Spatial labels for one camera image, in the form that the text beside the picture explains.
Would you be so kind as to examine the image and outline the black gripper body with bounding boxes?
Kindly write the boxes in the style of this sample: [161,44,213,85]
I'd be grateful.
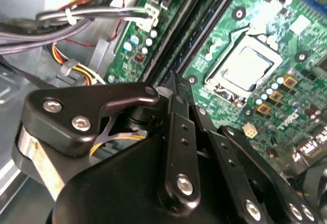
[45,131,242,224]

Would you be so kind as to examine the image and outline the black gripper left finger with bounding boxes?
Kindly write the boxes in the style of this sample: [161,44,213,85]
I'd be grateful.
[11,73,202,213]

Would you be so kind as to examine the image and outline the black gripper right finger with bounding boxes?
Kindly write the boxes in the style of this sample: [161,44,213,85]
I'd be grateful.
[182,77,322,224]

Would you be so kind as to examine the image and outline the RAM stick black chips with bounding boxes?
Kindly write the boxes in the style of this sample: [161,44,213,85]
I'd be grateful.
[166,0,246,81]

